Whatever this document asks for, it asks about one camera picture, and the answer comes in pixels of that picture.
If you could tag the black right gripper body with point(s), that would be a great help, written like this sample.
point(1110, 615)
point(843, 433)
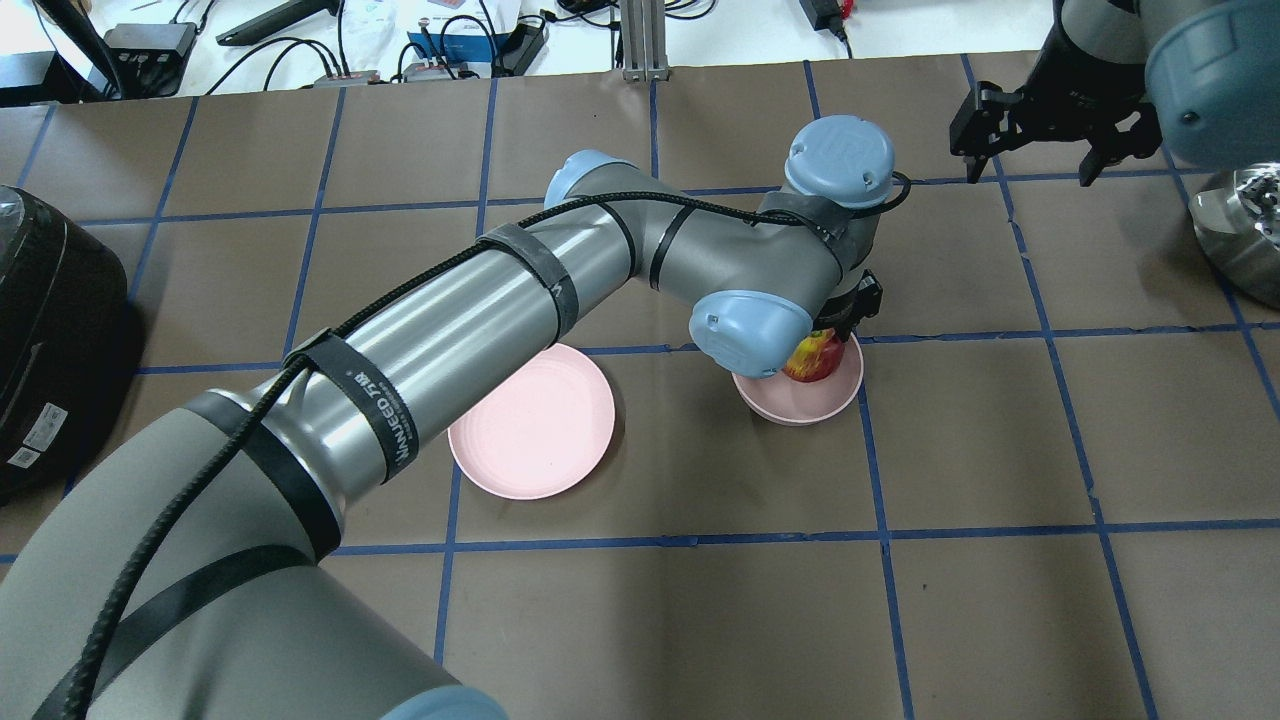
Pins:
point(1080, 72)

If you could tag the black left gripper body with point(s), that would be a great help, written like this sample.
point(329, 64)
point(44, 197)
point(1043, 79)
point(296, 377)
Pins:
point(843, 314)

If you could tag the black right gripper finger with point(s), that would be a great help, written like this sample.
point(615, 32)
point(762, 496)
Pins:
point(973, 162)
point(1091, 166)

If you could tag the red yellow apple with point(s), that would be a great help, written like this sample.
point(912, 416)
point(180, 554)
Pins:
point(816, 357)

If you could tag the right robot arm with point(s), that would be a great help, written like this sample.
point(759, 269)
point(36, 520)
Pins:
point(1211, 71)

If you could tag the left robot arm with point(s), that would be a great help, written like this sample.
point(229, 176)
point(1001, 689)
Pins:
point(181, 578)

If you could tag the pink bowl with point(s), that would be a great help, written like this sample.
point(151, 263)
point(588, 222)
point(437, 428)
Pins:
point(794, 404)

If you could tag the pink plate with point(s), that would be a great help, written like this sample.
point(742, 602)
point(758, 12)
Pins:
point(539, 433)

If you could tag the steel steamer pot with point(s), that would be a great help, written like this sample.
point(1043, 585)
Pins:
point(1236, 220)

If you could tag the black power adapter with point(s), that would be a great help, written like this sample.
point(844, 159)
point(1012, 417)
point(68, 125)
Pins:
point(827, 15)

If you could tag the blue white box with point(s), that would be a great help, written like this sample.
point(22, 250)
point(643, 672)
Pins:
point(466, 38)

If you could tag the black bar tool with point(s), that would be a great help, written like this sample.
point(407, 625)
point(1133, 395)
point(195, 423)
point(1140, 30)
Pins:
point(277, 22)

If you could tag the dark grey rice cooker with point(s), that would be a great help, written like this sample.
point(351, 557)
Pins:
point(62, 299)

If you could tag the aluminium frame post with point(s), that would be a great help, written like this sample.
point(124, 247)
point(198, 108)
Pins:
point(643, 41)

